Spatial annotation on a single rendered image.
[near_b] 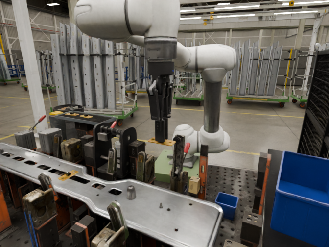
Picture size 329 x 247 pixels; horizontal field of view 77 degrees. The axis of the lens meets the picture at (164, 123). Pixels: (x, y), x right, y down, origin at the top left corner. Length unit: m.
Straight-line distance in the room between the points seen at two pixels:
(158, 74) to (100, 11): 0.21
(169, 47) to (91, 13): 0.22
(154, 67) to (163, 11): 0.14
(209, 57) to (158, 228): 0.77
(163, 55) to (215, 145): 0.96
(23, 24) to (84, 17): 4.06
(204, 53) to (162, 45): 0.54
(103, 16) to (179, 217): 0.64
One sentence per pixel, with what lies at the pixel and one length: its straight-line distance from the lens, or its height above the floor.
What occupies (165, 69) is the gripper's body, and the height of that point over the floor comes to 1.47.
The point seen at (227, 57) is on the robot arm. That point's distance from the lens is 1.09.
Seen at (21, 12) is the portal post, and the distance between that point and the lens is 4.70.
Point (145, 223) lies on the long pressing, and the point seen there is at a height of 1.00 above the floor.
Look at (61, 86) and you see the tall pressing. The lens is 5.60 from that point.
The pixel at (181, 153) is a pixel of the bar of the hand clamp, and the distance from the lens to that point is 0.81.
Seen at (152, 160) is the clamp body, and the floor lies 1.06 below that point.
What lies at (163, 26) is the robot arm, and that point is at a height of 1.58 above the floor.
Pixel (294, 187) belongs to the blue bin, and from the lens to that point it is 0.96.
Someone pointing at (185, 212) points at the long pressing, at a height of 1.00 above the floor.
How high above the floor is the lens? 1.50
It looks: 17 degrees down
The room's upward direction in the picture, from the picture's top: straight up
